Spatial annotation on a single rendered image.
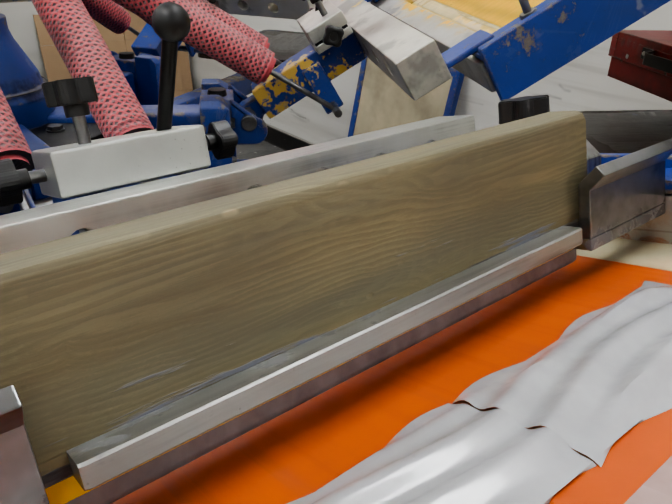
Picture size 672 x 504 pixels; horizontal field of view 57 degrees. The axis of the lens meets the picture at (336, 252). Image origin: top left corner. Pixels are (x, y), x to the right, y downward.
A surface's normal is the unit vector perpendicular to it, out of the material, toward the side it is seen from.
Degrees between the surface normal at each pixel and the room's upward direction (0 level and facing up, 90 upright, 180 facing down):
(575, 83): 90
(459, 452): 18
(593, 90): 90
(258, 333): 75
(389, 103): 80
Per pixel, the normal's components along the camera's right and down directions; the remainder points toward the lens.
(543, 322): -0.14, -0.95
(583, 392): 0.31, -0.78
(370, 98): -0.74, 0.12
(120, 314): 0.62, 0.13
